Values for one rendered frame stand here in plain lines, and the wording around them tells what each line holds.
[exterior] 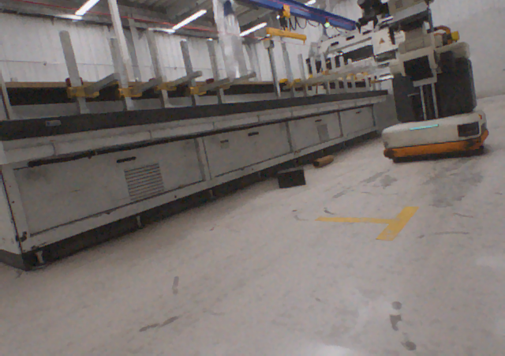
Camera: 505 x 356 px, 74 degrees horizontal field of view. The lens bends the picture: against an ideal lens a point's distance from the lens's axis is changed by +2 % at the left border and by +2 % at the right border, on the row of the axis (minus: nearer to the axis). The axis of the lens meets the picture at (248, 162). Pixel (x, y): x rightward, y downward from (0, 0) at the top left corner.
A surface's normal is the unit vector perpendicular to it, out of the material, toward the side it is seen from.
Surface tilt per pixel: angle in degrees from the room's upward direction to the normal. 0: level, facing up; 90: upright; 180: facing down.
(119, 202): 90
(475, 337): 0
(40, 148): 90
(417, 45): 98
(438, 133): 90
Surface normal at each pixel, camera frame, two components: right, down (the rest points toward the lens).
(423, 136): -0.63, 0.19
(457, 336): -0.19, -0.98
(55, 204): 0.76, -0.09
